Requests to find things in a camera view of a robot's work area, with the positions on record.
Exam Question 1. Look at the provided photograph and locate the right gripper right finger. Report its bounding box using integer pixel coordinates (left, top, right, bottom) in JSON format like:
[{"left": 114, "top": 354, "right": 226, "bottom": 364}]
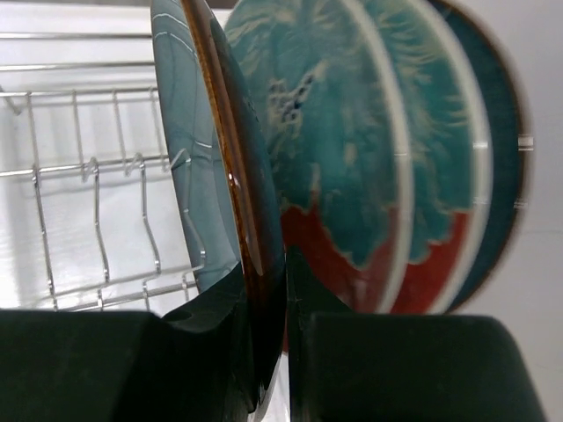
[{"left": 286, "top": 247, "right": 545, "bottom": 421}]

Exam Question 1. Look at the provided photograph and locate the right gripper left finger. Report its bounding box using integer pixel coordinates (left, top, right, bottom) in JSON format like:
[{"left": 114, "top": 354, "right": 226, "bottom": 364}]
[{"left": 1, "top": 268, "right": 255, "bottom": 421}]

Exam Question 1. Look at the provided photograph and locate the dark teal plate back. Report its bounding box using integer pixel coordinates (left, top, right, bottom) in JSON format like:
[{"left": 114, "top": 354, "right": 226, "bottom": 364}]
[{"left": 150, "top": 1, "right": 286, "bottom": 409}]

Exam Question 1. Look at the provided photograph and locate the dark teal plate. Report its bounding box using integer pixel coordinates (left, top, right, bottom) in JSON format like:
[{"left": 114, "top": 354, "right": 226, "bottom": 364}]
[
  {"left": 150, "top": 1, "right": 286, "bottom": 409},
  {"left": 431, "top": 1, "right": 534, "bottom": 312}
]

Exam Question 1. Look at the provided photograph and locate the red teal plate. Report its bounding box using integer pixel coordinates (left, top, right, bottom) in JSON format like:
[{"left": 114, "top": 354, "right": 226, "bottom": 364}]
[
  {"left": 363, "top": 1, "right": 493, "bottom": 314},
  {"left": 225, "top": 1, "right": 413, "bottom": 313}
]

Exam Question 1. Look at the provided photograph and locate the dark teal plate front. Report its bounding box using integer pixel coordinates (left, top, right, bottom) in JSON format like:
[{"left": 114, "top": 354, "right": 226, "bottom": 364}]
[{"left": 431, "top": 1, "right": 534, "bottom": 312}]

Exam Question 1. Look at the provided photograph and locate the red teal plate front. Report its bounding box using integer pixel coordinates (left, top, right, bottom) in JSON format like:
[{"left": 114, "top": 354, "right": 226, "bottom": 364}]
[{"left": 363, "top": 1, "right": 493, "bottom": 314}]

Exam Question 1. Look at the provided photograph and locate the metal wire dish rack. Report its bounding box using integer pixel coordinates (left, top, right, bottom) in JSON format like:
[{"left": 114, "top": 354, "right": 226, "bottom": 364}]
[{"left": 0, "top": 30, "right": 536, "bottom": 313}]

